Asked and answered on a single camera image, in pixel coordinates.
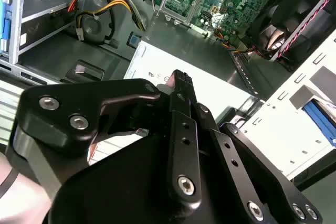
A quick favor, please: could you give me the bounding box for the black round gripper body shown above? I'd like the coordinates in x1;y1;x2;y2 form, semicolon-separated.
48;129;263;224

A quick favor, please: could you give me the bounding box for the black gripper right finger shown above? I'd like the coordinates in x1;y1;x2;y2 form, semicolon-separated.
193;102;324;224

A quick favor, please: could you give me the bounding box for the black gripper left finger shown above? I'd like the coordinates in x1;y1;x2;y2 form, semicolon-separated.
5;69;203;208

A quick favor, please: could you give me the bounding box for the hard disk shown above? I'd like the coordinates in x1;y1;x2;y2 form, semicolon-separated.
301;97;336;147

